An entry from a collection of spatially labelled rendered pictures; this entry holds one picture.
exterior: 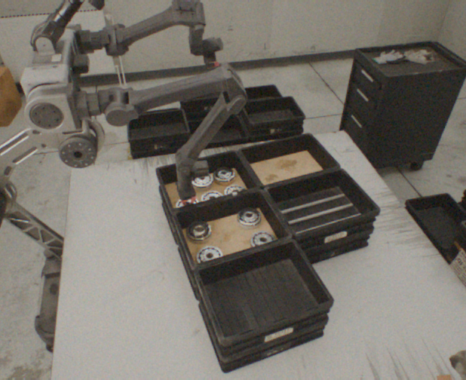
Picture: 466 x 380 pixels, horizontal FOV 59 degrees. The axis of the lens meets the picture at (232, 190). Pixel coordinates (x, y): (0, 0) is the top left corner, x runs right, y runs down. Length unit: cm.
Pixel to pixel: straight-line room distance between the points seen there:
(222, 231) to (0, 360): 145
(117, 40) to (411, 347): 160
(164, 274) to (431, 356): 104
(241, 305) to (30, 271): 172
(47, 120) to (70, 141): 33
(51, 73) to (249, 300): 99
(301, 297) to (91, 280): 85
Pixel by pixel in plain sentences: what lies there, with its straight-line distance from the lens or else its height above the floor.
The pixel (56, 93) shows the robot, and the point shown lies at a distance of 134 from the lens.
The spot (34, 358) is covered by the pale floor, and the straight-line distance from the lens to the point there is 255.
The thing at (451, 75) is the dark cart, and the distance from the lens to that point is 313.
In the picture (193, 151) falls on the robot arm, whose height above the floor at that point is 119.
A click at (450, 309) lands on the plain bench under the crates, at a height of 70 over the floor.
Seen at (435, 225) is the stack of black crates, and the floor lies 27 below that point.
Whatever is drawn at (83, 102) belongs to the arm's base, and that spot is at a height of 148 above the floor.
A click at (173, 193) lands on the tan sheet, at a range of 189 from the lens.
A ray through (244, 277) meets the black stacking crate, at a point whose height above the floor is 83.
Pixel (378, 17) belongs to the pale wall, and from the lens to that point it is 527.
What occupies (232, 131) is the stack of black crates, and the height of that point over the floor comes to 38.
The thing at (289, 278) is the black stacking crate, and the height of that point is 83.
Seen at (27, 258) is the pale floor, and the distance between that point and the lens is 299.
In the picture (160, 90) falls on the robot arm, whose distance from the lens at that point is 131.
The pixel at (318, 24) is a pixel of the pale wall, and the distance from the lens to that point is 495.
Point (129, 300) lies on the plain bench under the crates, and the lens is 171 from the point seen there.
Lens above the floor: 210
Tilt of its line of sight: 42 degrees down
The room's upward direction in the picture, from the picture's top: straight up
